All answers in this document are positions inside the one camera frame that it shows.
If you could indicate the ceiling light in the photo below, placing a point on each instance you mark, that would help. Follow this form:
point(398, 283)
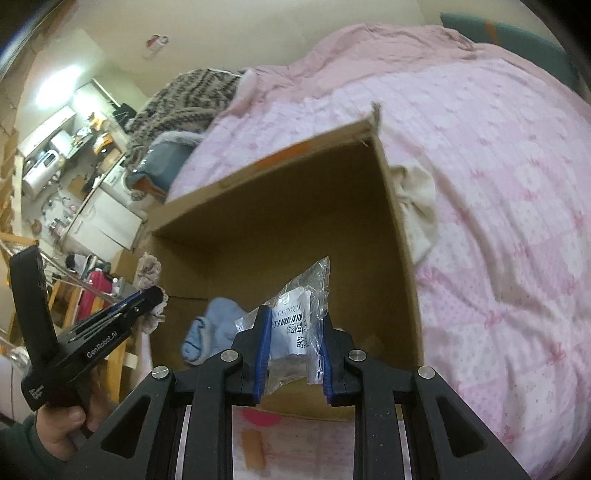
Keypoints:
point(55, 83)

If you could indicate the light blue fluffy sock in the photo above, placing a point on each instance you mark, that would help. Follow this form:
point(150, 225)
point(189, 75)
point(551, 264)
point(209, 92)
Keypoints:
point(207, 332)

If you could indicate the white kitchen cabinet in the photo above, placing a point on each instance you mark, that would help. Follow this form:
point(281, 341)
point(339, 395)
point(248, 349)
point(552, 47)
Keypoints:
point(106, 221)

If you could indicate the beige soft tube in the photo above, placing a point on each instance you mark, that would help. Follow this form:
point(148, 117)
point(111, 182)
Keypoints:
point(253, 445)

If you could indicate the clear plastic bag white label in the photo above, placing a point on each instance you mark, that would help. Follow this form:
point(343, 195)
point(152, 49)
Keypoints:
point(300, 304)

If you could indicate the pink patterned quilt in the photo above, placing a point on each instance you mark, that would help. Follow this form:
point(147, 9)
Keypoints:
point(485, 184)

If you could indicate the wooden rack with red fabric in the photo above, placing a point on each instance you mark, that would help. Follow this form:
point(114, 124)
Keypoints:
point(87, 295)

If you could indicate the brown cardboard box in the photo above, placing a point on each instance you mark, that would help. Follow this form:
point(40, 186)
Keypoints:
point(277, 221)

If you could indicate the cream cloth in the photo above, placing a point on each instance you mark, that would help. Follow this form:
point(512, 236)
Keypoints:
point(415, 207)

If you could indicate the pink rubber duck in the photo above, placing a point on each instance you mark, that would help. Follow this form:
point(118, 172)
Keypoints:
point(258, 417)

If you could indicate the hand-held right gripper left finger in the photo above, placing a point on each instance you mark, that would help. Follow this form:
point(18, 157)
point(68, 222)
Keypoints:
point(262, 355)

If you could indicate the teal headboard cushion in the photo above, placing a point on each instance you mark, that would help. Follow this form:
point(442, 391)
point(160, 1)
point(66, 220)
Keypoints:
point(521, 41)

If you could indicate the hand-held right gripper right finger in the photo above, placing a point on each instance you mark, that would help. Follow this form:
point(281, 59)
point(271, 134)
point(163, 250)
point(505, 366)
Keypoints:
point(326, 364)

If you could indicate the cream lace scrunchie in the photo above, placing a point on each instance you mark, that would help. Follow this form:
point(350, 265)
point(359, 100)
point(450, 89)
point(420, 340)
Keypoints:
point(150, 272)

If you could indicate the grey patterned knit blanket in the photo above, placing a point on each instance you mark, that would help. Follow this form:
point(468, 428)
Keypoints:
point(184, 106)

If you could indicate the blue grey pillow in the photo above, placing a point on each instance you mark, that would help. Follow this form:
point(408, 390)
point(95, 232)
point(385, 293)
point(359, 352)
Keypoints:
point(161, 161)

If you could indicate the person's left hand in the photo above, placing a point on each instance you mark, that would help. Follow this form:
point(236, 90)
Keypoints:
point(62, 429)

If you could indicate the white countertop appliance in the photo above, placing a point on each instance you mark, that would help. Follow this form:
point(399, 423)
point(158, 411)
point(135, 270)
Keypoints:
point(39, 173)

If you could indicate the person's left forearm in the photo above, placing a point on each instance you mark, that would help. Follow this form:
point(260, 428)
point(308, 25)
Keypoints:
point(23, 454)

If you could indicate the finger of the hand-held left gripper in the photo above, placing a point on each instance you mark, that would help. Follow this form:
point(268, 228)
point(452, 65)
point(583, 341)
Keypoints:
point(147, 309)
point(143, 297)

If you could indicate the red white wall fixture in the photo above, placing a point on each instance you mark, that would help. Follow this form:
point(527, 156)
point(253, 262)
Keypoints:
point(156, 46)

